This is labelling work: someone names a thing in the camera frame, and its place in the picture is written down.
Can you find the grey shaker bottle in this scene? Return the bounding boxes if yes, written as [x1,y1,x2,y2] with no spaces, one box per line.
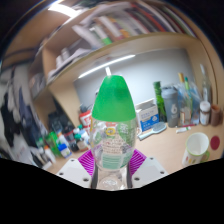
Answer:
[161,84,180,129]

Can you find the clear bottle with green cap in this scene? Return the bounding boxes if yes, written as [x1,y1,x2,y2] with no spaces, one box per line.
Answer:
[89,75,138,191]

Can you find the white-lidded brown jar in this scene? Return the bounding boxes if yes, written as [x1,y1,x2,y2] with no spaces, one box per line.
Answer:
[199,100,212,126]

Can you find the wooden shelf unit with books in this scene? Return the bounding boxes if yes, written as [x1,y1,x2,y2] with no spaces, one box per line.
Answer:
[28,0,214,128]

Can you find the brown mug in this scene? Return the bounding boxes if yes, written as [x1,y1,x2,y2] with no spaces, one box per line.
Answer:
[209,104,222,127]

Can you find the blue white-capped bottle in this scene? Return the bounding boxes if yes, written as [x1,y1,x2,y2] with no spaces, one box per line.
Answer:
[58,139,73,158]

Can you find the dark hanging clothes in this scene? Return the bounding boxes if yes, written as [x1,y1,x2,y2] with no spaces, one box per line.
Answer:
[0,66,44,158]

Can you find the white LED light bar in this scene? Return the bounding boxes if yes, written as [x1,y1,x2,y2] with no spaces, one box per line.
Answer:
[78,54,136,80]

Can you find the green plastic bottle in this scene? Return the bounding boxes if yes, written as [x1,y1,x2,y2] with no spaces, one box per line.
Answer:
[46,131,63,158]

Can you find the blue and white box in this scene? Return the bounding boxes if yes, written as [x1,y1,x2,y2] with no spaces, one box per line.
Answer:
[134,98,160,133]

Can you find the tall dark green bottle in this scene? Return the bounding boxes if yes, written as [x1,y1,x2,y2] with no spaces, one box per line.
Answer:
[152,80,168,123]

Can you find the red and white canister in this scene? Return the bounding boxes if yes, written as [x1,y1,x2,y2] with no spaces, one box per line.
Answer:
[79,109,93,133]

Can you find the ceiling strip light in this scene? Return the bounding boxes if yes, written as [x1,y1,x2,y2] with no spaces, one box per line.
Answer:
[47,2,81,18]

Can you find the light blue hairbrush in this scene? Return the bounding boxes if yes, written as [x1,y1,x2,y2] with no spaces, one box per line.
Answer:
[138,121,168,141]

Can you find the green-capped slim bottle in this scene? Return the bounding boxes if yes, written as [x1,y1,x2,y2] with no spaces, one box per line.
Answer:
[184,76,198,125]

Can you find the yellow-capped clear bottle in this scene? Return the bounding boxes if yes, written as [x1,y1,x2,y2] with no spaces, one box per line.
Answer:
[176,72,188,126]

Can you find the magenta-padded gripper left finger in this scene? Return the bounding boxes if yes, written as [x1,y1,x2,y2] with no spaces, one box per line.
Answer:
[55,148,99,190]

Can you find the tall clear glass bottle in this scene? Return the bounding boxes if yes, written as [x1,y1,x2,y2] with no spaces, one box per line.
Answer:
[199,63,212,104]

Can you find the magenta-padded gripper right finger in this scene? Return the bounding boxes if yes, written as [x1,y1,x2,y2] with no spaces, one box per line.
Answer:
[125,148,169,189]

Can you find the white mug with green handle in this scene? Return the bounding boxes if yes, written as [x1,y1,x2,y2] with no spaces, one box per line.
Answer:
[181,132,211,168]

